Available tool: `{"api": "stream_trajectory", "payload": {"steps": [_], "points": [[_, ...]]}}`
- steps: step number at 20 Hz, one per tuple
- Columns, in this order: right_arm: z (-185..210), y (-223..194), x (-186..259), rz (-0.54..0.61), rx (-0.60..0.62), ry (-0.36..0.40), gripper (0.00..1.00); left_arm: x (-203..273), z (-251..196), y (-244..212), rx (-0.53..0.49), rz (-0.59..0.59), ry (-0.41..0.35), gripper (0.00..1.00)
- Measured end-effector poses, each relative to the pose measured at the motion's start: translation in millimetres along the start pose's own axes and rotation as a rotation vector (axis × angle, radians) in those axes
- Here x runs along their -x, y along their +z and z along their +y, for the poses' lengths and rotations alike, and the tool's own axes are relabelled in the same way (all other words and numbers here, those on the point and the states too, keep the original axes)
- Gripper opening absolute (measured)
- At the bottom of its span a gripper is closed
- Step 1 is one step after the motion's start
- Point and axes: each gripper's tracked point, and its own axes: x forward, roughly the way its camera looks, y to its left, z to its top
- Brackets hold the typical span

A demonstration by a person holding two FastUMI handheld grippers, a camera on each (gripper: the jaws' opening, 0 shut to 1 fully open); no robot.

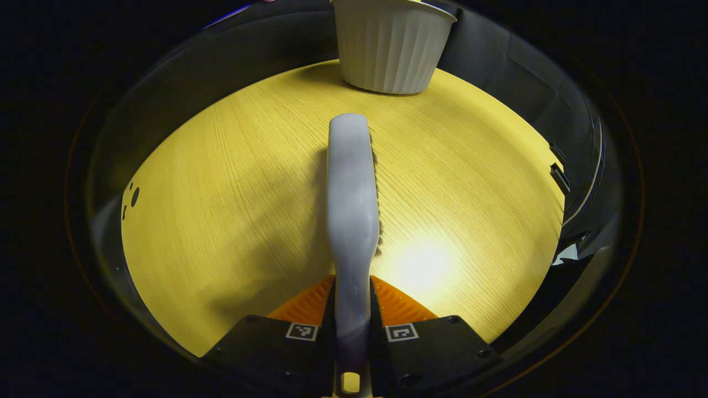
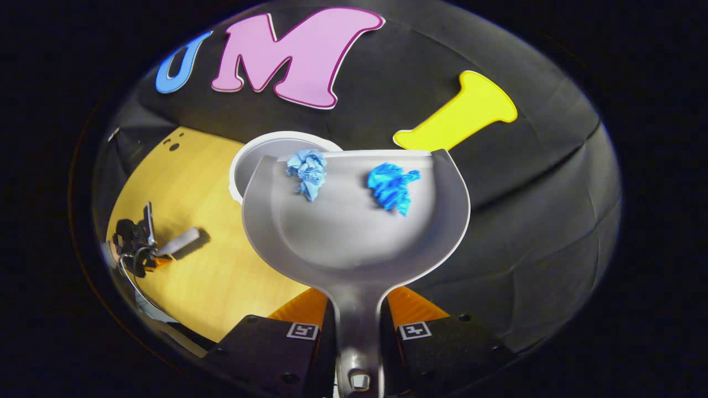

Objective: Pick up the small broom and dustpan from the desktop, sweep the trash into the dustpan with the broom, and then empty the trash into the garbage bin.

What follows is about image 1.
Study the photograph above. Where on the wooden desktop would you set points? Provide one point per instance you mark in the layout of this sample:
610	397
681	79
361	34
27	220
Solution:
232	210

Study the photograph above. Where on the small grey broom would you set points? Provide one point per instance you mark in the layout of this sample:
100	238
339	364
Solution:
351	193

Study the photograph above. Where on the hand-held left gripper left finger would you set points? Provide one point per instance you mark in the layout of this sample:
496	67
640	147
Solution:
265	348

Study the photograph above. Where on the black desk bracket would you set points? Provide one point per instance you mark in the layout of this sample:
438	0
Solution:
560	178
557	152

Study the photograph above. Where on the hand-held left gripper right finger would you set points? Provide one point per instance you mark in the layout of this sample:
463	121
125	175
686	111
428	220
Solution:
437	348

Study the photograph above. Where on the white ribbed garbage bin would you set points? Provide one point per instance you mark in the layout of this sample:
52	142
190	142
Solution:
387	50

